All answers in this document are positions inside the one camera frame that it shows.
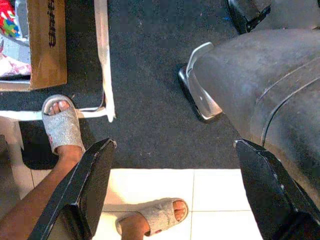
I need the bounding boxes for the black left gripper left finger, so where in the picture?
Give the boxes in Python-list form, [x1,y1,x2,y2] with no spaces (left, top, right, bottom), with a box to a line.
[26,137,118,240]

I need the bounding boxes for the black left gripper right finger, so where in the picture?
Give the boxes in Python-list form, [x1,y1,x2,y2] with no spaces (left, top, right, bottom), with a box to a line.
[233,139,320,240]

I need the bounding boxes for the black floor mat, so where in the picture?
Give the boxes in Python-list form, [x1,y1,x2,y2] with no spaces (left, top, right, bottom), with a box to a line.
[18,0,242,170]

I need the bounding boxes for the grey slipper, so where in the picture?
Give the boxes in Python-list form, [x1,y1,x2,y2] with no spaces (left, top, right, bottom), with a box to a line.
[41,94,86,156]
[115,197,189,237]

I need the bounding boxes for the person right leg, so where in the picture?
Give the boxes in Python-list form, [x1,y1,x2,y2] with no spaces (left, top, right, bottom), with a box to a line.
[119,201,188,240]

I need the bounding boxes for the open cardboard box red label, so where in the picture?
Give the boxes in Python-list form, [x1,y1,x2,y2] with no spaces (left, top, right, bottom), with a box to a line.
[0,0,68,92]

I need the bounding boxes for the red snack packet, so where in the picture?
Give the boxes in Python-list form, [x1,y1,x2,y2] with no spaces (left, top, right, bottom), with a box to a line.
[0,0,16,38]

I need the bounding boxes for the dark grey robot right leg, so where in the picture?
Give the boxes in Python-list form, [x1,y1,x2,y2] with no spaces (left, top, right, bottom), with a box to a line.
[226,0,320,35]

